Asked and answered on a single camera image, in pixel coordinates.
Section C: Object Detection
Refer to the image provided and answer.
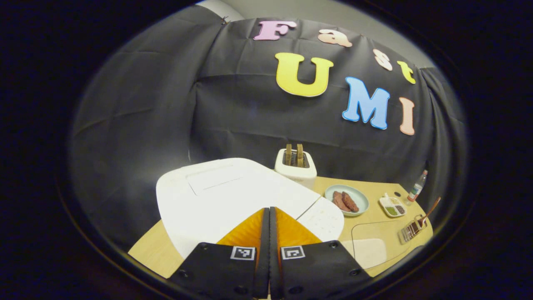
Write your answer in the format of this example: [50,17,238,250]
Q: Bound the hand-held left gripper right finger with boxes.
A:
[270,206,373,300]

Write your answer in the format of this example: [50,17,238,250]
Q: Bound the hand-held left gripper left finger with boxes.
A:
[169,207,270,300]

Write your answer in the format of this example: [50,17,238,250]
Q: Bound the white rice cooker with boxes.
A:
[156,157,345,259]

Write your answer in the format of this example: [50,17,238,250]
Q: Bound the clear box of rice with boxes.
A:
[351,220,413,270]

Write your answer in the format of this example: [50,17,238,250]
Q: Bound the clear chopstick holder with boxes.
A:
[399,215,428,244]

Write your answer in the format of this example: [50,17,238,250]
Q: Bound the brown wooden spoon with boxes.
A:
[418,197,442,228]

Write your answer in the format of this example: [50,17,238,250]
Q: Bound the red meat slice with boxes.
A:
[332,191,350,212]
[341,191,359,213]

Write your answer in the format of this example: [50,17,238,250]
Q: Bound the white toaster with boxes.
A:
[274,149,317,190]

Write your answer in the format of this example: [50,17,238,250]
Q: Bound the pale green plate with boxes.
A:
[324,185,370,217]

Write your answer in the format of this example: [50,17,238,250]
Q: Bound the white divided grain dish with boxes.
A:
[379,193,407,218]

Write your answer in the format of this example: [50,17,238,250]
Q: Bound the clear bottle with red cap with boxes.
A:
[407,170,428,203]

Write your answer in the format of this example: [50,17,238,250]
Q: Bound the black backdrop cloth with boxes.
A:
[71,4,469,250]

